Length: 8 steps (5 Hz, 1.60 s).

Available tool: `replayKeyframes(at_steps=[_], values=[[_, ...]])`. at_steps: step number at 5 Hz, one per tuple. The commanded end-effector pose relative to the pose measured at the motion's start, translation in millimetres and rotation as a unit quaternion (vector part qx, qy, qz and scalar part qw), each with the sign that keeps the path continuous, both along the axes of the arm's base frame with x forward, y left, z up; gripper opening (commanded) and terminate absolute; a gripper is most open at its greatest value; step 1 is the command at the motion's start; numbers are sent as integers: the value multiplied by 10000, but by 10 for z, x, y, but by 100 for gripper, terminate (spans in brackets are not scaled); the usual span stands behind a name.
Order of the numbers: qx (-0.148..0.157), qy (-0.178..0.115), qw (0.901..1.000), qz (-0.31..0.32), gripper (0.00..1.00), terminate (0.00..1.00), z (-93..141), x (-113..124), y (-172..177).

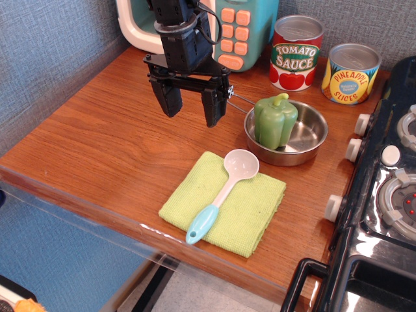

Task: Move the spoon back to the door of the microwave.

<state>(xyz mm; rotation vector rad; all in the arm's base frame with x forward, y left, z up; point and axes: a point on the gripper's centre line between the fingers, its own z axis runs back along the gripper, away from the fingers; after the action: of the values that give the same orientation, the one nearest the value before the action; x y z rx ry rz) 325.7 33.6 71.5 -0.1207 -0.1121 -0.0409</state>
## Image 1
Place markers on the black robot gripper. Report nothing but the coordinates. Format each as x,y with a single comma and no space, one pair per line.
187,62

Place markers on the white and teal ladle spoon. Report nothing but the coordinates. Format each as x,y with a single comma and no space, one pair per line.
240,164

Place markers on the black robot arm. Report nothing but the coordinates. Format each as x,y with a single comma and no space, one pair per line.
172,11

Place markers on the teal toy microwave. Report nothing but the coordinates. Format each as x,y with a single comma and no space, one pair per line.
247,27

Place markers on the green toy bell pepper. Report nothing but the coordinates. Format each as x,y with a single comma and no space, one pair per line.
275,118

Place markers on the green folded cloth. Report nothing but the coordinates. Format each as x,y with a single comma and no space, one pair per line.
242,218

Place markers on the tomato sauce can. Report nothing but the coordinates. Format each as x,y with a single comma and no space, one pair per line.
295,52

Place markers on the small steel pan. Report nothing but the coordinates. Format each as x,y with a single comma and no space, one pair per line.
308,133

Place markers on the pineapple slices can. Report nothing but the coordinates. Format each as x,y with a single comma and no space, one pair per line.
350,73

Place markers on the white stove knob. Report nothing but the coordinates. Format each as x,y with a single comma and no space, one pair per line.
353,149
390,155
332,207
362,124

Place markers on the black toy stove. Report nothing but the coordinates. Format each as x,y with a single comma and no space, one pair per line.
372,250

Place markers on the orange object at corner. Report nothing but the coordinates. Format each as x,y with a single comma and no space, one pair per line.
28,305

